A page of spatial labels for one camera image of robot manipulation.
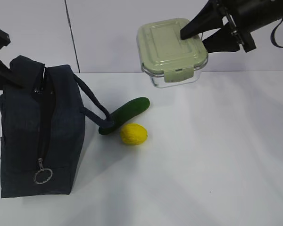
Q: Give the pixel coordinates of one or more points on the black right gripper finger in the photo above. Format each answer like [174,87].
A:
[209,18]
[222,41]

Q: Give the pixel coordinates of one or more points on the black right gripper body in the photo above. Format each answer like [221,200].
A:
[246,16]

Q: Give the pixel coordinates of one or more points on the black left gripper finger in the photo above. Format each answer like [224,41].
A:
[7,77]

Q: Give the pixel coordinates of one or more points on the green lidded glass food container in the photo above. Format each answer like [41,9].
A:
[166,58]

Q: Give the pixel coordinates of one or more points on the navy blue lunch bag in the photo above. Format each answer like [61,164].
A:
[43,129]

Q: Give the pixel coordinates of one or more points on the dark green cucumber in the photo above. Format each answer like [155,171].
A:
[125,113]

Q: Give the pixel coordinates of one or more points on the yellow lemon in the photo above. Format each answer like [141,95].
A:
[133,134]

